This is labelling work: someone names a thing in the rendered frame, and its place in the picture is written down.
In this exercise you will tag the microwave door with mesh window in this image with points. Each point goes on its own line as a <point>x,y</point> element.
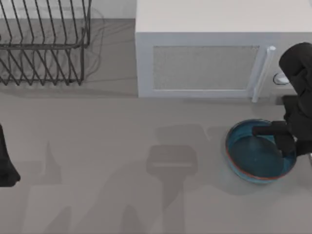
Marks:
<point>204,68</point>

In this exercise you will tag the white microwave knob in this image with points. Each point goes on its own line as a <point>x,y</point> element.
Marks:
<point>280,78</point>

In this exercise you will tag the pale microwave oven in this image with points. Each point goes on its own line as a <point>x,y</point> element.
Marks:
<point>195,17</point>

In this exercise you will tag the blue bowl with orange rim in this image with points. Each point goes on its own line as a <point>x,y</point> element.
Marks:
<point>253,156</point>

